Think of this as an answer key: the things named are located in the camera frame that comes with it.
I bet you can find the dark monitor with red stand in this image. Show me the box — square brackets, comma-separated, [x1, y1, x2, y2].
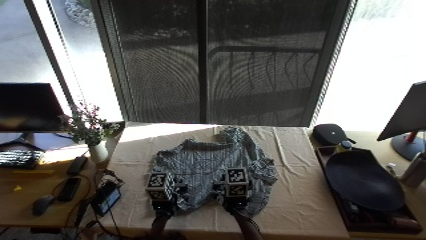
[375, 80, 426, 162]

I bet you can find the white flower vase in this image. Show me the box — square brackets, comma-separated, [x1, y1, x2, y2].
[88, 139, 110, 164]

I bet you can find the black zippered pouch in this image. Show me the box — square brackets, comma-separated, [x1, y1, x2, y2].
[311, 123, 350, 146]

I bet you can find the person's right hand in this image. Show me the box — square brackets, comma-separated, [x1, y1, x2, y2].
[211, 180, 255, 212]

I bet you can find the silver metal bottle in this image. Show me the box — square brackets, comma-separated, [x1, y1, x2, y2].
[399, 151, 426, 188]

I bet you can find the black smartphone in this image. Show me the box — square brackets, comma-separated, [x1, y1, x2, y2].
[57, 176, 82, 202]

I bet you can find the black remote control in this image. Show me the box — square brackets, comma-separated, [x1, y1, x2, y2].
[65, 155, 89, 176]

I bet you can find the small device with blue screen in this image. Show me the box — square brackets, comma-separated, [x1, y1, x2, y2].
[90, 187, 122, 217]

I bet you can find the black computer mouse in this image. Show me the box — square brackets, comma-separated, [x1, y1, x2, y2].
[30, 194, 56, 217]

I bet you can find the dark window blind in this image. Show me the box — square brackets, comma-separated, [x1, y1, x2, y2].
[90, 0, 359, 128]

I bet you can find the green flowering plant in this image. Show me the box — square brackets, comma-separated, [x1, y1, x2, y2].
[58, 101, 122, 147]

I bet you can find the white marker cube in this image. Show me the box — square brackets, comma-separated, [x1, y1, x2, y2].
[145, 171, 177, 202]
[223, 167, 250, 198]

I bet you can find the blue striped shirt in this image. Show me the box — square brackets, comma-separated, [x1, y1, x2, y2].
[150, 126, 279, 217]

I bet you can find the black computer monitor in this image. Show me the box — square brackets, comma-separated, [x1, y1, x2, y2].
[0, 82, 68, 133]

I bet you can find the yellow pencil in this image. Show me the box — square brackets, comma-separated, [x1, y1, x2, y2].
[12, 169, 56, 175]

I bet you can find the black keyboard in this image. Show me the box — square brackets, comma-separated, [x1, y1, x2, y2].
[0, 149, 45, 170]

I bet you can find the black cable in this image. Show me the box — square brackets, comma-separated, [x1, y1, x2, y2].
[50, 173, 117, 240]

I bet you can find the person's left hand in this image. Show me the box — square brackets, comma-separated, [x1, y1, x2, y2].
[149, 181, 189, 214]

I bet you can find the black oval tray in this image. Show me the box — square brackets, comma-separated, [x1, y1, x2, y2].
[325, 148, 406, 212]

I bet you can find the beige tablecloth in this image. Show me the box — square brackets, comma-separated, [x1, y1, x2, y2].
[93, 122, 351, 240]

